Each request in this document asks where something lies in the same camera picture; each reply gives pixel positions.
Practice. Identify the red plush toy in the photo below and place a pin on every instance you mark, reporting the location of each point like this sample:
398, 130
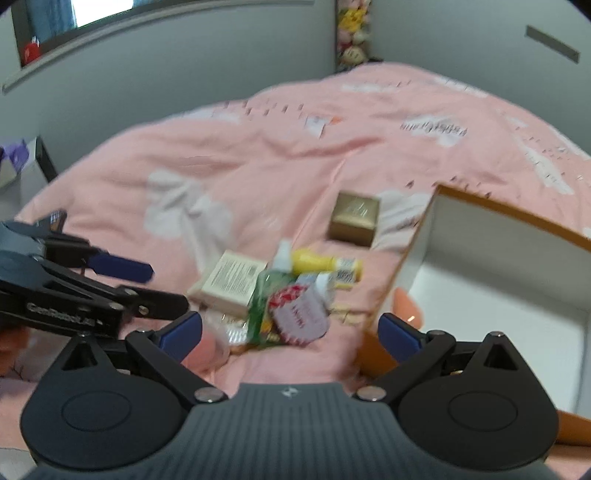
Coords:
31, 50

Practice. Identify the black metal frame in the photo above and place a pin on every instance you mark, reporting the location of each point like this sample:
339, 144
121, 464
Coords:
46, 159

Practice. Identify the yellow bottle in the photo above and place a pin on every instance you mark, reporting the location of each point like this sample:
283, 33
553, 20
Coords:
318, 263

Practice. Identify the grey wall plate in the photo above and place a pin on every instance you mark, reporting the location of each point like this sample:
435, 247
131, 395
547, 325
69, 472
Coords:
551, 44

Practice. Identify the red and white round packet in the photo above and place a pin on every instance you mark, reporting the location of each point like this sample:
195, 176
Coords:
298, 316

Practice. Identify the cream printed carton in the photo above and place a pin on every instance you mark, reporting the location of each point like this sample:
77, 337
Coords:
231, 281

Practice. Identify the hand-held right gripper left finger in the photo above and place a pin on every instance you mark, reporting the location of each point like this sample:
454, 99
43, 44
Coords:
184, 330

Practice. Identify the orange cardboard box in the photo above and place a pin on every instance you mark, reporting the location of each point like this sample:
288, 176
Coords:
498, 286

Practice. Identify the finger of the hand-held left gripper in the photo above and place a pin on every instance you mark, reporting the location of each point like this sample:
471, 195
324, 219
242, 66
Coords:
152, 302
122, 267

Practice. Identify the pink printed blanket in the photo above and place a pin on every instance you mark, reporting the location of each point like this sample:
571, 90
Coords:
286, 152

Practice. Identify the purple object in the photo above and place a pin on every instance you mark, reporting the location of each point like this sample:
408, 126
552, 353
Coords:
14, 154

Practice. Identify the pile of plush toys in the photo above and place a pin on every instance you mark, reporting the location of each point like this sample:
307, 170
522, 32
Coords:
353, 32

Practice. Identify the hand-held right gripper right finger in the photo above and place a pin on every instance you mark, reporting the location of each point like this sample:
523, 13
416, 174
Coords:
397, 337

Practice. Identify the white tube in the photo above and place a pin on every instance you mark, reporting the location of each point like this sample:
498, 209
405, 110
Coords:
321, 282

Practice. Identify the gold gift box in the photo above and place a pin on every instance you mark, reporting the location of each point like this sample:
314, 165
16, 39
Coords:
354, 218

